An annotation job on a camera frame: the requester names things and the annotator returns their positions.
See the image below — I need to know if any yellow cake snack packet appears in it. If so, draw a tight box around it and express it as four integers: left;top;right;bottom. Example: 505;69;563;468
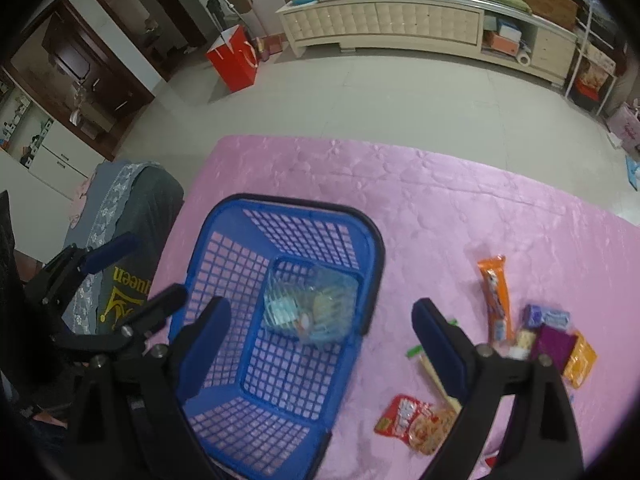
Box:
510;327;537;361

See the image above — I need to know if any red snack packet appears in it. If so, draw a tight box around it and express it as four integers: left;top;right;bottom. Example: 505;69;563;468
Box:
374;394;458;457

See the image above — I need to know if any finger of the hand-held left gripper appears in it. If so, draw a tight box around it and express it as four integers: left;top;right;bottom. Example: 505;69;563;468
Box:
25;232;142;308
52;284;190;356

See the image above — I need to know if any pink bag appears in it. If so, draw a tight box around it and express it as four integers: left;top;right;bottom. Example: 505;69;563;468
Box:
607;102;640;153

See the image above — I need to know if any food print box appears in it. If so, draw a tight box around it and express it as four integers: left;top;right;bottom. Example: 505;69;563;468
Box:
582;57;616;91

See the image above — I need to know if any red crate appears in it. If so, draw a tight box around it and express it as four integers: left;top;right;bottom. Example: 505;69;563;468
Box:
575;77;601;101

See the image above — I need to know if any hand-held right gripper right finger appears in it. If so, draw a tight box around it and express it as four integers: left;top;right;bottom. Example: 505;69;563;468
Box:
411;298;586;480

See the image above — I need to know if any orange snack bar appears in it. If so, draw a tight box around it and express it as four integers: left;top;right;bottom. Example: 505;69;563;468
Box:
476;255;513;346

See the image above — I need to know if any pink cloth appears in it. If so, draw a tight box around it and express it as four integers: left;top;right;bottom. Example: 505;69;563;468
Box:
65;180;93;233

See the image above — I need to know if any blue snack packet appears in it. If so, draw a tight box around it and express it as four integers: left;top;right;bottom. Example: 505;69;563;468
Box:
522;304;572;333

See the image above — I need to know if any orange snack packet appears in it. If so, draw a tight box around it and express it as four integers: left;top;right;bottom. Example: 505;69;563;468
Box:
562;332;598;390

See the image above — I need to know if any clear plastic snack packet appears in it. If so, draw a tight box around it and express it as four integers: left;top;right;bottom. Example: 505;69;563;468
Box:
262;262;361;346

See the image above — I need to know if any white metal rack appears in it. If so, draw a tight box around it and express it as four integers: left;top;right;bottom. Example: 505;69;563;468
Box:
564;0;618;116

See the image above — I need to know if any red paper bag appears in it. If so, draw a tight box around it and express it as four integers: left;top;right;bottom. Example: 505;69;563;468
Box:
206;25;260;93

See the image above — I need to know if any clear cracker packet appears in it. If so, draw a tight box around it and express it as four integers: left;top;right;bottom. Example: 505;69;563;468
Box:
406;344;463;411

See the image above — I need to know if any dark wooden door frame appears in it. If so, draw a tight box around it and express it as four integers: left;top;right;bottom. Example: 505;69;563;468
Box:
5;0;156;161
80;0;206;81

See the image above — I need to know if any white cabinet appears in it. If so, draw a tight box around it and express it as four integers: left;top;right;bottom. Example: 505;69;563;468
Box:
0;80;93;201

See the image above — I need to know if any cream tv cabinet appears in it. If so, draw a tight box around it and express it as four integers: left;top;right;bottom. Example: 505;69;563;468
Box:
276;0;578;92

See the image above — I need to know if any purple snack packet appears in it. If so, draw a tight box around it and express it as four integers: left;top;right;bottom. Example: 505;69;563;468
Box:
530;324;578;373

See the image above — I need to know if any blue plastic basket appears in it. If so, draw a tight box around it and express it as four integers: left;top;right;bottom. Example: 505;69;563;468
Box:
170;193;386;478

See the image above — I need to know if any cardboard box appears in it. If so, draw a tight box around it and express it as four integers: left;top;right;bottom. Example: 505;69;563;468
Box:
517;0;578;31

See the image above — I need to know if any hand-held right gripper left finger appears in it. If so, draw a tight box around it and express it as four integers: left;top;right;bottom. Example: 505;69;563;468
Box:
62;297;233;480

